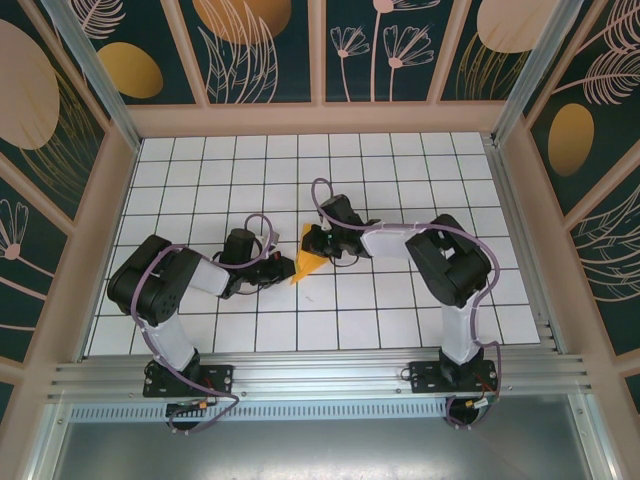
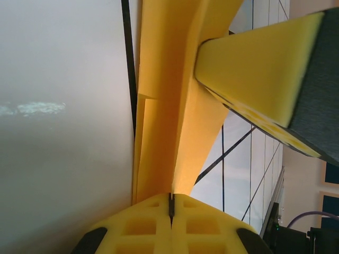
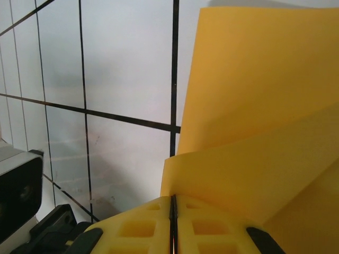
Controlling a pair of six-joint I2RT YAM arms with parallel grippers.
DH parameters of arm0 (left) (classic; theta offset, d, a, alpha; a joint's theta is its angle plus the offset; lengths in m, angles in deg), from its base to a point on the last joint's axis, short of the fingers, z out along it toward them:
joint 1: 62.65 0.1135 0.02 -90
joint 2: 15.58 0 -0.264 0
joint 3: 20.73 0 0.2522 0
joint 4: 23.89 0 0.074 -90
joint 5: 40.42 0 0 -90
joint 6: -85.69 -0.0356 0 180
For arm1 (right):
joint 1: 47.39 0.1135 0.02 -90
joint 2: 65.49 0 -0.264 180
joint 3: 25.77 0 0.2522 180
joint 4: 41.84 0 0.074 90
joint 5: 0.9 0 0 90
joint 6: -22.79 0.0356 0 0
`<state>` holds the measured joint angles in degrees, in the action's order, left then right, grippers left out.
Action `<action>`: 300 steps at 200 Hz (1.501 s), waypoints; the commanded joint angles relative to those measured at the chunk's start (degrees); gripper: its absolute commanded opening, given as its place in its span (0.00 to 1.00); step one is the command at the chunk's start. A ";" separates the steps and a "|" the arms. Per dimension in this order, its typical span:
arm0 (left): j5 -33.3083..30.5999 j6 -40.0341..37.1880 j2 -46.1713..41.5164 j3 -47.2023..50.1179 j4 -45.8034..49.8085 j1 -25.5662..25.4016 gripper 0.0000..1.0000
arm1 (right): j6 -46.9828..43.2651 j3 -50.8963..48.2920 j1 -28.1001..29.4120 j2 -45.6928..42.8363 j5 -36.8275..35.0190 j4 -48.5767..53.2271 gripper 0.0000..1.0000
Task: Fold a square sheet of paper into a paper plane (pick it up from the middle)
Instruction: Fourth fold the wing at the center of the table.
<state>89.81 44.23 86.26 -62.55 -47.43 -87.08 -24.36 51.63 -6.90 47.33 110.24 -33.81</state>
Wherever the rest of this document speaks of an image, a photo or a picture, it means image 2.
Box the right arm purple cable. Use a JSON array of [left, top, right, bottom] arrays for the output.
[[287, 211, 339, 228]]

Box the yellow paper sheet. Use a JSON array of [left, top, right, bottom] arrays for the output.
[[131, 0, 245, 207]]

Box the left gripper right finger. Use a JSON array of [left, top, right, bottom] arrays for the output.
[[171, 193, 274, 254]]

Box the wide aluminium side rail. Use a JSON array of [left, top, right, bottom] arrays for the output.
[[259, 165, 287, 238]]

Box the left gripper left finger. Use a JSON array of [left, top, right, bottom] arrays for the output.
[[70, 192, 173, 254]]

